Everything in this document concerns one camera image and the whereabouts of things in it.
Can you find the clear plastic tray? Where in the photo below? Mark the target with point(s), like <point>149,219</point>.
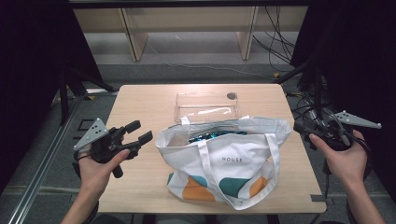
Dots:
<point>205,105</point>

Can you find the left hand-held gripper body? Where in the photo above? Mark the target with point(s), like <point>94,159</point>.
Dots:
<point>99,144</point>

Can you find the person's left hand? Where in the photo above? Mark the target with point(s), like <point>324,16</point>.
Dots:
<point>93,175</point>

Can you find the light wooden desk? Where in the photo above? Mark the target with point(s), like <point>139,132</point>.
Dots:
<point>186,18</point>

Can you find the black tripod stand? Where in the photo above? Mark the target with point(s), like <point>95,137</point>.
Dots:
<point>317,87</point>
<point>63,99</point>

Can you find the aluminium floor rail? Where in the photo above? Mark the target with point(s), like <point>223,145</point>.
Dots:
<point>40,174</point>

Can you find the white printed tote bag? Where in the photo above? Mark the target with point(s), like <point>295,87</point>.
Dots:
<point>236,161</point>

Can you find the person's right hand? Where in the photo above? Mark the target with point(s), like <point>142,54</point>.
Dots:
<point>345,165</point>

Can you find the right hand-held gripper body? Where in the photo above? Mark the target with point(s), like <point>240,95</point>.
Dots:
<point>337,137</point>

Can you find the black curtain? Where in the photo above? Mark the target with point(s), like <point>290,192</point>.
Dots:
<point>358,62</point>
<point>31,77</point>

